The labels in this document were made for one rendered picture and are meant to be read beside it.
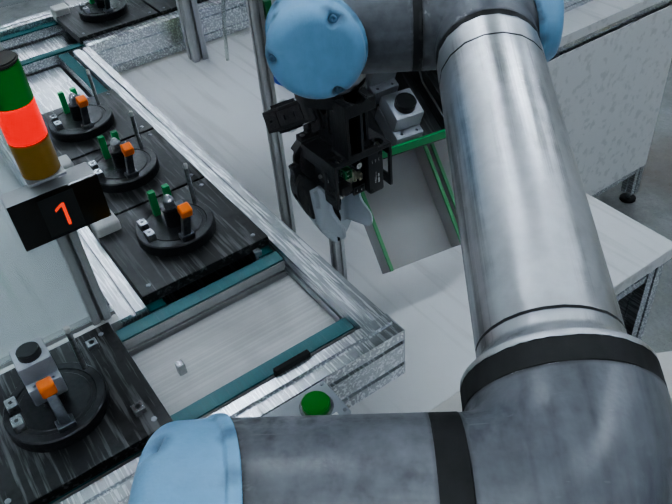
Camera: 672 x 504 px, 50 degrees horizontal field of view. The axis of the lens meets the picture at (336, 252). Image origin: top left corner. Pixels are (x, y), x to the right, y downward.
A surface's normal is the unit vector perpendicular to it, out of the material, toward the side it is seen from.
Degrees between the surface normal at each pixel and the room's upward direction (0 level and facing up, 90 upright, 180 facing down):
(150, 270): 0
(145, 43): 90
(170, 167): 0
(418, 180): 45
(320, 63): 90
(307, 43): 90
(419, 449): 13
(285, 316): 0
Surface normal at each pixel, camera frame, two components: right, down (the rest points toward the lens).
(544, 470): 0.03, -0.69
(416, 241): 0.25, -0.13
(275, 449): -0.06, -0.90
